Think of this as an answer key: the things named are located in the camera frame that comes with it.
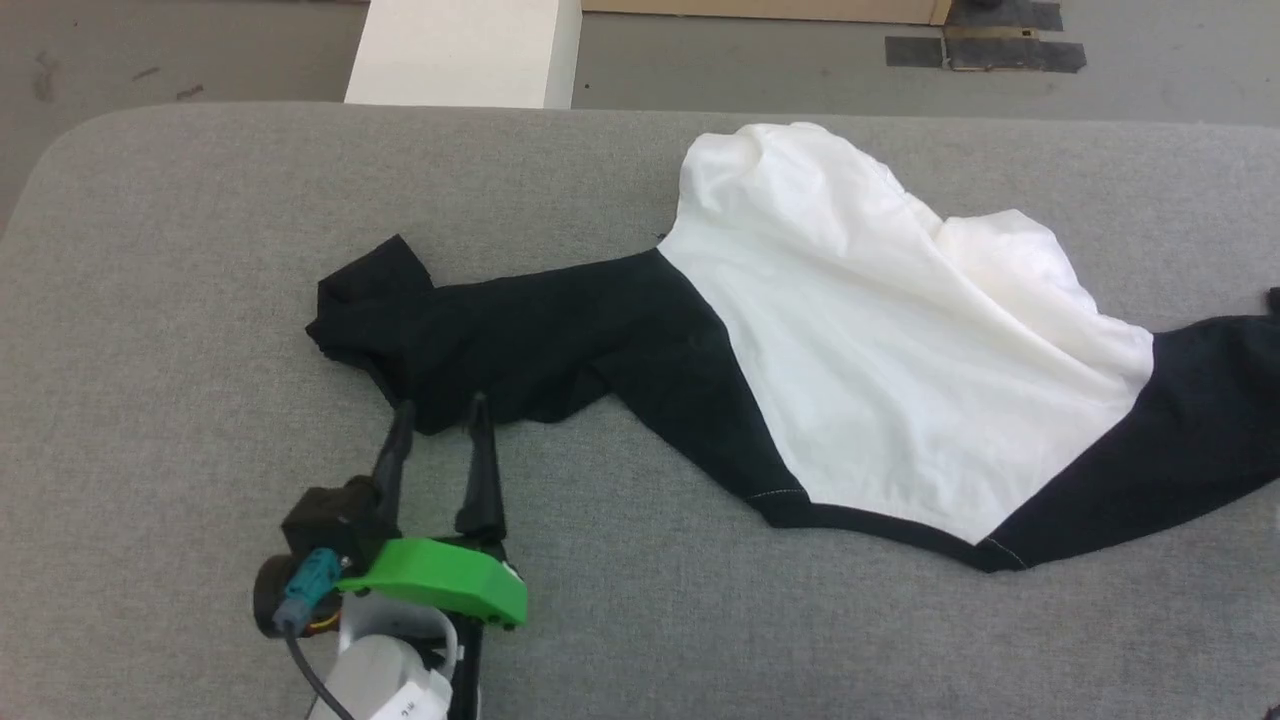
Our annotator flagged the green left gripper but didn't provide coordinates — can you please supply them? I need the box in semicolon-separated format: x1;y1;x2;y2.
336;392;529;651

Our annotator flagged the black and white garment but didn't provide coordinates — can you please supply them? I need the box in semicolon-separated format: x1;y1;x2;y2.
305;122;1280;574

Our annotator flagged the white rectangular box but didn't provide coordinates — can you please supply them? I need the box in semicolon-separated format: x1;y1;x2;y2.
344;0;583;110

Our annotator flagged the black floor tape patch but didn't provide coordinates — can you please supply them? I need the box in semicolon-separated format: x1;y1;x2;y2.
946;36;1088;74

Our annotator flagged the thin black camera cable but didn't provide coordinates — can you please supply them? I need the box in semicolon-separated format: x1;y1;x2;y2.
283;615;357;720

